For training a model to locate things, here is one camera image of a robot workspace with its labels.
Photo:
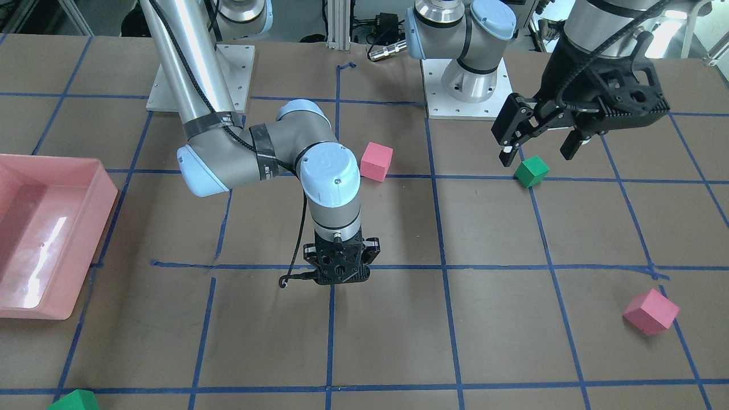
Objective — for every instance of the pink plastic tray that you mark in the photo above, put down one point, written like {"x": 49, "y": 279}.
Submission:
{"x": 53, "y": 211}

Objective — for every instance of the aluminium frame post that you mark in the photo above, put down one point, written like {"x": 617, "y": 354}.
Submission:
{"x": 338, "y": 16}

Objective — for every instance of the pink cube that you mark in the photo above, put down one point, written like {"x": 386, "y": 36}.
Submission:
{"x": 651, "y": 312}
{"x": 376, "y": 161}

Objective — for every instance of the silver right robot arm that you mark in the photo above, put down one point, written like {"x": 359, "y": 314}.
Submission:
{"x": 221, "y": 153}

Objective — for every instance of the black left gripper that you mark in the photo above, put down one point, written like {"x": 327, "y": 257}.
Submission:
{"x": 558, "y": 73}

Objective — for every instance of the green cube near tray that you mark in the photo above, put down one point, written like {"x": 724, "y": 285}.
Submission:
{"x": 79, "y": 399}

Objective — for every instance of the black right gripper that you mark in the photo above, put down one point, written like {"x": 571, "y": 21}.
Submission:
{"x": 372, "y": 246}

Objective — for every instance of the green cube near left arm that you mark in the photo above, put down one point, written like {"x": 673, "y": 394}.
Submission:
{"x": 531, "y": 171}

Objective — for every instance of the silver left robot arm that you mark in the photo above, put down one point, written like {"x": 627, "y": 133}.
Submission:
{"x": 476, "y": 35}

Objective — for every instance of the pink cube centre front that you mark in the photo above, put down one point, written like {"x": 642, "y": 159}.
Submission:
{"x": 376, "y": 161}

